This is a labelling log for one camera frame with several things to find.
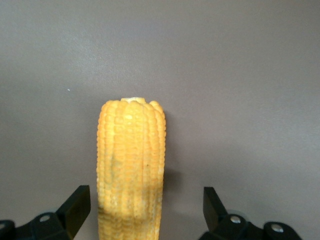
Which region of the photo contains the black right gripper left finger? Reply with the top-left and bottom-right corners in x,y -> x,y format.
0,185 -> 92,240

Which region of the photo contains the yellow corn cob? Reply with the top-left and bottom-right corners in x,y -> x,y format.
96,96 -> 167,240

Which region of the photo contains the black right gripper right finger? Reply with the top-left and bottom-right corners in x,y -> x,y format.
199,186 -> 304,240

